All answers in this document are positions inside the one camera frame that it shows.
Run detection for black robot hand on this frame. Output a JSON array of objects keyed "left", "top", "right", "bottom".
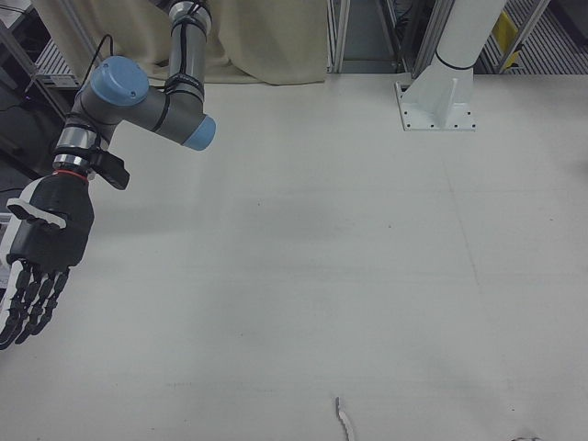
[{"left": 0, "top": 173, "right": 96, "bottom": 352}]

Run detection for metal shelf rack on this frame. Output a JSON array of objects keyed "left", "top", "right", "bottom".
[{"left": 0, "top": 0, "right": 96, "bottom": 119}]

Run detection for beige curtain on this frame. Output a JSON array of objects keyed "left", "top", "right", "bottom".
[{"left": 32, "top": 0, "right": 329, "bottom": 87}]

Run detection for white zip tie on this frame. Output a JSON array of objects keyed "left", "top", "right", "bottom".
[{"left": 334, "top": 395, "right": 356, "bottom": 441}]

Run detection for yellow tag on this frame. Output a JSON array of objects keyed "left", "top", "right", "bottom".
[{"left": 492, "top": 11, "right": 521, "bottom": 66}]

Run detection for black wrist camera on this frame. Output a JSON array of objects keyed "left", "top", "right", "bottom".
[{"left": 88, "top": 149, "right": 131, "bottom": 190}]

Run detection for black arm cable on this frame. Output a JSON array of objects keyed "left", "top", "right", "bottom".
[{"left": 81, "top": 33, "right": 117, "bottom": 91}]

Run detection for aluminium profile frame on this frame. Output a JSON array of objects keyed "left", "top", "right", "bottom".
[{"left": 325, "top": 0, "right": 443, "bottom": 74}]

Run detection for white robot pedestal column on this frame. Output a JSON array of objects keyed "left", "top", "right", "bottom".
[{"left": 395, "top": 0, "right": 505, "bottom": 133}]

